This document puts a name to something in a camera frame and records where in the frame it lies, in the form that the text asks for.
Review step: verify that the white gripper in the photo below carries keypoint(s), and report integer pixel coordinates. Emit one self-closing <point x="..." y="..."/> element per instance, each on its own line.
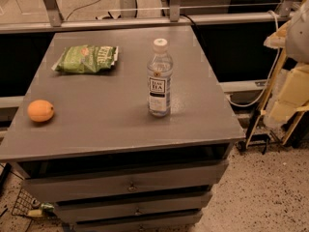
<point x="299" y="38"/>

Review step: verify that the clear plastic tea bottle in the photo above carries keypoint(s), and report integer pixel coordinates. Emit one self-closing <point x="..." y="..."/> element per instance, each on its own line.
<point x="160" y="69"/>

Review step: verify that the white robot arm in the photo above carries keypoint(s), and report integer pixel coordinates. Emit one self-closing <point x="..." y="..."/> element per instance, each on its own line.
<point x="297" y="39"/>

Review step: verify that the green jalapeno chip bag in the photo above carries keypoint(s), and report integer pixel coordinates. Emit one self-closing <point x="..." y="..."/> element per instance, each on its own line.
<point x="86" y="59"/>

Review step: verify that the grey metal railing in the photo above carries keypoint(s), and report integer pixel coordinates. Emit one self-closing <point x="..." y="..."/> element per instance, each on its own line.
<point x="24" y="16"/>

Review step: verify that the grey drawer cabinet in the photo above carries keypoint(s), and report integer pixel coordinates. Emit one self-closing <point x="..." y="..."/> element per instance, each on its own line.
<point x="103" y="161"/>

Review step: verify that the orange fruit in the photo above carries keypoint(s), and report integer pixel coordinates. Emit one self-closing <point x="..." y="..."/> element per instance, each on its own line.
<point x="40" y="111"/>

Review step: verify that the yellow metal frame stand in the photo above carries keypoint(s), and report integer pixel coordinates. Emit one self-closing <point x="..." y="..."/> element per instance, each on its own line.
<point x="274" y="83"/>

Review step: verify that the wire mesh basket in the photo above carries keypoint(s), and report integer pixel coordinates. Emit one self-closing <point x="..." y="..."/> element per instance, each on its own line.
<point x="26" y="205"/>

